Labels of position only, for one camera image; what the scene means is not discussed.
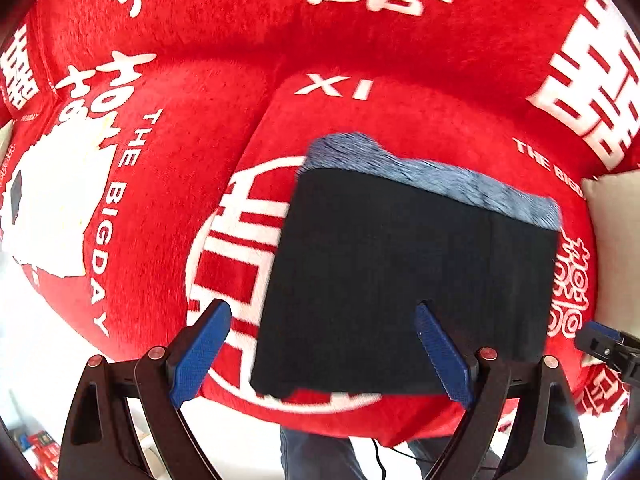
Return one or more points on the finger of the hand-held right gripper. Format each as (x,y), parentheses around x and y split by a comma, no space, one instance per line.
(607,345)

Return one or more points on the red printed blanket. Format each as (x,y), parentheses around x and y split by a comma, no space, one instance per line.
(200,135)

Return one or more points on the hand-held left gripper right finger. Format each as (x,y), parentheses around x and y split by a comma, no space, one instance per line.
(445,355)

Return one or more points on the red boxes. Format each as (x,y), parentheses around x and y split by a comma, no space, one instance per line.
(42,452)

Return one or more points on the black pants with grey lining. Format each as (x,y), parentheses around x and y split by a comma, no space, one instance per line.
(400,280)

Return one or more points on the person's jeans leg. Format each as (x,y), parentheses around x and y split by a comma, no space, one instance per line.
(430,455)
(315,455)

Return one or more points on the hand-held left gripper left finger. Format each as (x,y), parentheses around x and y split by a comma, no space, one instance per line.
(200,355)

